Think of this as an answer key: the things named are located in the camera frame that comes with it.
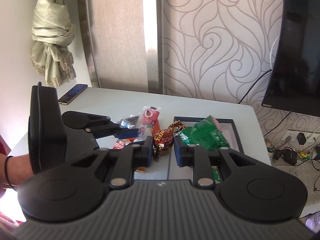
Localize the clear sunflower seed packet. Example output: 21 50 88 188
118 115 139 129

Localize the orange red snack packet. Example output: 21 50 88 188
113 138 135 150

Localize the green pea snack bag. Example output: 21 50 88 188
178 115 230 152

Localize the pink cartoon candy packet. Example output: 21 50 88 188
138 106 161 141

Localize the brown foil candy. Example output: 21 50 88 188
152 120 185 162

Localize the orange peanut snack bag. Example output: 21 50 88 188
135 167 147 173

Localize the green shrimp chips bag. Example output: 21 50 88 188
212 166 221 184

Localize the red chocolate wafer bar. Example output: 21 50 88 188
153 120 160 132

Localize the person's left hand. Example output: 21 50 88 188
1 154 34 197

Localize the dark shallow tray box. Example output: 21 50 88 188
168 115 244 181

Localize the gold smartphone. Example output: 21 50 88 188
58 84 88 105

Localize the black set-top box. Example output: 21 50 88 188
283 147 297 166

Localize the green fringed curtain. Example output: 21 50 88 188
30 0 76 88

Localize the black hair tie wristband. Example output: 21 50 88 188
4 156 17 191

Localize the white wall power outlet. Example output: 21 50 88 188
281 129 319 143

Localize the black wall television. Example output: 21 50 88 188
261 0 319 116

